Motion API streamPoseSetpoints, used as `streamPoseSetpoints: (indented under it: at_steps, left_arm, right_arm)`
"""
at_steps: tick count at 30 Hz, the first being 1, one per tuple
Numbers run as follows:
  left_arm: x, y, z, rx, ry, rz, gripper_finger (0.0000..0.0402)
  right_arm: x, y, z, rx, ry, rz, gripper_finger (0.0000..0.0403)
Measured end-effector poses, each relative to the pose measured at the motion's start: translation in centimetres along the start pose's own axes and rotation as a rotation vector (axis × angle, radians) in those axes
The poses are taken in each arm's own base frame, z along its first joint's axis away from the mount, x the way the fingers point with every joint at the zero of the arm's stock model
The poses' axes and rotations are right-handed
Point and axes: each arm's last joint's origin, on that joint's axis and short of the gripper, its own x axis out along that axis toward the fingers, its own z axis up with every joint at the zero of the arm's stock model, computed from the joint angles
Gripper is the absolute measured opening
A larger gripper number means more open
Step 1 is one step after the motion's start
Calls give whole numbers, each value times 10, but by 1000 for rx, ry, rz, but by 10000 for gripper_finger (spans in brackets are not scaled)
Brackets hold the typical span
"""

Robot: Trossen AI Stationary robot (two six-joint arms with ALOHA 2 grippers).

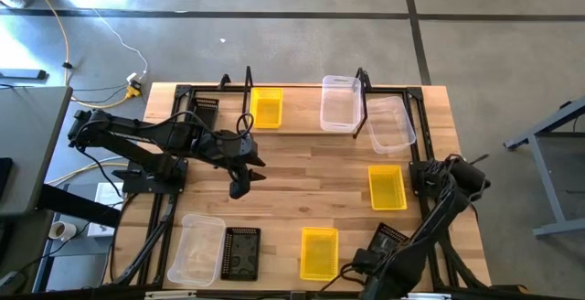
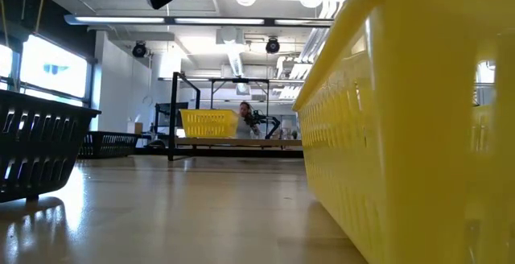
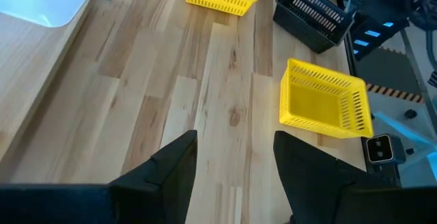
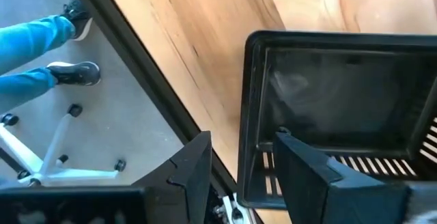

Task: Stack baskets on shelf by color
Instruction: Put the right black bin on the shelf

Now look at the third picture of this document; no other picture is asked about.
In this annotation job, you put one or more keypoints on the black round knob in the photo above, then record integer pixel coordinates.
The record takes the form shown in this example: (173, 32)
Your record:
(410, 113)
(409, 151)

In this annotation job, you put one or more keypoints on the grey mat with hazard stripe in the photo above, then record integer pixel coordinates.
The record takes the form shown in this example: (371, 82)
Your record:
(385, 72)

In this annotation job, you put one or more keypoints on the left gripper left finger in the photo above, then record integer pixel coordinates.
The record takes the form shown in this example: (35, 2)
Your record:
(160, 190)

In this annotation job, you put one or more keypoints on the small black table camera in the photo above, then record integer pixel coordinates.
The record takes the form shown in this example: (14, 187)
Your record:
(379, 149)

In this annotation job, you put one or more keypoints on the clear plastic storage bin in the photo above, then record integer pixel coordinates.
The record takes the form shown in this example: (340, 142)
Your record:
(44, 2)

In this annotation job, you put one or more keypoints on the black device with blue lights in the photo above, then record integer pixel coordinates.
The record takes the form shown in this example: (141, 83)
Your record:
(375, 34)

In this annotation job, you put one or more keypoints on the black slotted plastic basket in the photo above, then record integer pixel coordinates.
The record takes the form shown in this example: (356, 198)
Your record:
(307, 29)

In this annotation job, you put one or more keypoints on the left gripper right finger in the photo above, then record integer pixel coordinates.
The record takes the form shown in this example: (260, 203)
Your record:
(307, 183)

